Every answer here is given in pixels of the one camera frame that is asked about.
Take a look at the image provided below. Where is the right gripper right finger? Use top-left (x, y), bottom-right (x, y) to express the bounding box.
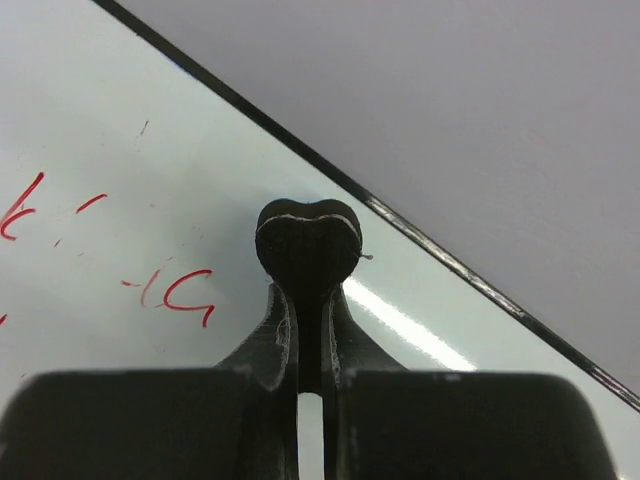
top-left (320, 285), bottom-right (407, 479)

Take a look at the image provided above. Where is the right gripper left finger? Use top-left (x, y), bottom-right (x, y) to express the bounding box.
top-left (215, 284), bottom-right (299, 479)

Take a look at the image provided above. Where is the black eraser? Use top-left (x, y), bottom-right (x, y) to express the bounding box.
top-left (255, 199), bottom-right (363, 394)

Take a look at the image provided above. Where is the black framed whiteboard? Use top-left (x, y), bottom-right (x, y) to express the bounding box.
top-left (1, 1), bottom-right (639, 479)

